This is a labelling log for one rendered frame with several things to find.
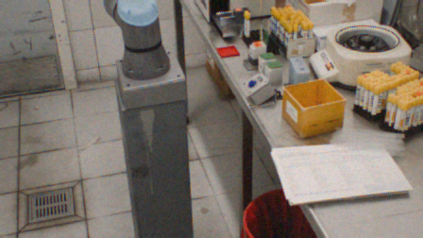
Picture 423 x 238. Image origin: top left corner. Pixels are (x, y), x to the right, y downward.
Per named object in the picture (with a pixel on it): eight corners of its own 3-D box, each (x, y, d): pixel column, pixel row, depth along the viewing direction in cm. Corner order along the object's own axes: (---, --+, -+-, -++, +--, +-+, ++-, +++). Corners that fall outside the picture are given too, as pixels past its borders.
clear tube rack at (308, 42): (267, 36, 226) (268, 18, 222) (293, 32, 228) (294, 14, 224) (287, 59, 209) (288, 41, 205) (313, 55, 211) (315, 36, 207)
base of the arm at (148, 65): (121, 82, 184) (116, 53, 178) (124, 58, 196) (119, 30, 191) (170, 77, 184) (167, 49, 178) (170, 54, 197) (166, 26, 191)
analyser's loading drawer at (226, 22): (209, 16, 238) (209, 3, 235) (225, 13, 239) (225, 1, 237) (223, 37, 221) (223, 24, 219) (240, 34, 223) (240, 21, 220)
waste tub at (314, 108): (280, 116, 179) (281, 86, 173) (321, 107, 182) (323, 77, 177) (300, 140, 168) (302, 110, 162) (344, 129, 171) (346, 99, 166)
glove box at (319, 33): (308, 45, 218) (310, 21, 213) (369, 37, 222) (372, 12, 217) (322, 60, 208) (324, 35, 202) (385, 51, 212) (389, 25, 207)
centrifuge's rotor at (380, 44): (334, 48, 203) (336, 28, 199) (380, 45, 204) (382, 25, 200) (347, 70, 190) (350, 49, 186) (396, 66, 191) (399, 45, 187)
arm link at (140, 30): (130, 53, 178) (123, 10, 170) (116, 35, 188) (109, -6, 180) (167, 42, 182) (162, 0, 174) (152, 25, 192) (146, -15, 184)
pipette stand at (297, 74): (283, 86, 194) (284, 58, 188) (305, 84, 194) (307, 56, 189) (290, 102, 185) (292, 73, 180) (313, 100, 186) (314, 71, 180)
